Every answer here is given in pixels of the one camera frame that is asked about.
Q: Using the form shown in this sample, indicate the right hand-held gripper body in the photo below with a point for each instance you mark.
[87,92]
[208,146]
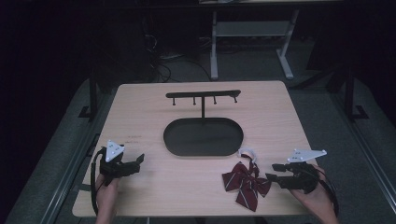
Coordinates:
[301,177]

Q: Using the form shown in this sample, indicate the dark red striped bow tie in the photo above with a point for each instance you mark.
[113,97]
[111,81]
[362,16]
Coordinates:
[247,183]

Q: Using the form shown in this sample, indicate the white metal table frame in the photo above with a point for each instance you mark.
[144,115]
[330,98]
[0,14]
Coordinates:
[252,28]

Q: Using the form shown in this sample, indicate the black hanger stand with tray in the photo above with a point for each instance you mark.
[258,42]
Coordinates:
[203,137]

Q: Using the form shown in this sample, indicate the person's left hand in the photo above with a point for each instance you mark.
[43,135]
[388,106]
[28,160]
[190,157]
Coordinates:
[107,191]

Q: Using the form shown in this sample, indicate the black metal stand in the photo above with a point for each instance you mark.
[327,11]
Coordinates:
[92,96]
[350,93]

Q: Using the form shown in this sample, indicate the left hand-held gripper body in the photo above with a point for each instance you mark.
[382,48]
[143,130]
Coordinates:
[114,168]

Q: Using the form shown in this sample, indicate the person's right hand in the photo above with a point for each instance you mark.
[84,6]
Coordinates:
[313,199]

